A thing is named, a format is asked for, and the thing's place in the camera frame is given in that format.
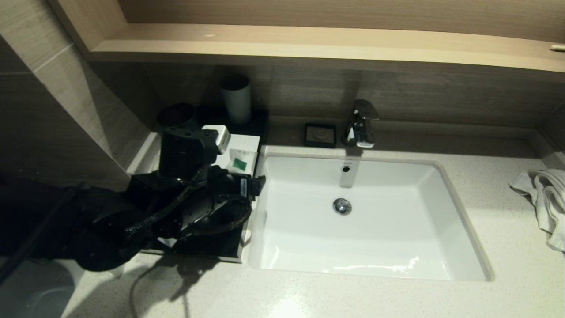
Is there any light wooden shelf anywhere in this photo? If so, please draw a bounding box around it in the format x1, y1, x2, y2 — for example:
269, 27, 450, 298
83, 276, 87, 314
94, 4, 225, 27
49, 0, 565, 73

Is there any black square soap dish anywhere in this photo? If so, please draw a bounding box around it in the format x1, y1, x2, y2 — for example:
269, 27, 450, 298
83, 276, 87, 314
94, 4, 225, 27
303, 123, 337, 149

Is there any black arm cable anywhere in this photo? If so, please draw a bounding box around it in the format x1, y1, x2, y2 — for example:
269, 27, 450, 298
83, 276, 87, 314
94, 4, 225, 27
174, 197, 253, 242

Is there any small white rectangular block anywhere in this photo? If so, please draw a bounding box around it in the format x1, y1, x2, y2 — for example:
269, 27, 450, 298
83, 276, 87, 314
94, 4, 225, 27
202, 125, 231, 155

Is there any white towel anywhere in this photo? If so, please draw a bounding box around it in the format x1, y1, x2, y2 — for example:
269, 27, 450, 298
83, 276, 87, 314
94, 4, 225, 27
508, 169, 565, 253

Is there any black glossy drawer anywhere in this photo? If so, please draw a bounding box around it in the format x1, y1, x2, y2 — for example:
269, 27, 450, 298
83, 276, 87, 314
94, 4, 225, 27
146, 208, 254, 264

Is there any chrome drain plug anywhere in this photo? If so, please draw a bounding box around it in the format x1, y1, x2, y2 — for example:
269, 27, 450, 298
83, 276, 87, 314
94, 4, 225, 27
332, 198, 352, 216

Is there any black cup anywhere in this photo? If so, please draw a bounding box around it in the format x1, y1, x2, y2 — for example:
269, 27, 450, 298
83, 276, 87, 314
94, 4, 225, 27
158, 103, 197, 129

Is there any grey cup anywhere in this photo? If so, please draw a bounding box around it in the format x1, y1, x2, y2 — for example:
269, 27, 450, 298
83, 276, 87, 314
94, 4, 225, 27
220, 75, 252, 125

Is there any white ceramic sink basin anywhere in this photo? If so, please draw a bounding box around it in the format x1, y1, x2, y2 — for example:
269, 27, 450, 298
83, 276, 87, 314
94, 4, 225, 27
248, 152, 494, 282

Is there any black glossy tray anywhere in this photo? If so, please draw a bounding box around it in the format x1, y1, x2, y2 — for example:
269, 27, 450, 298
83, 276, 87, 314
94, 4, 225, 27
194, 106, 271, 155

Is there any small white green-label sachet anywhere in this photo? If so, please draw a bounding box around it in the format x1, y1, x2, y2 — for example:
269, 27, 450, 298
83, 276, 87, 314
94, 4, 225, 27
226, 148, 260, 178

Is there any chrome faucet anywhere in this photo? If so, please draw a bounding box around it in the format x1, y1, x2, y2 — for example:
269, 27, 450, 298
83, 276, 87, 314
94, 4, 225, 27
342, 100, 380, 149

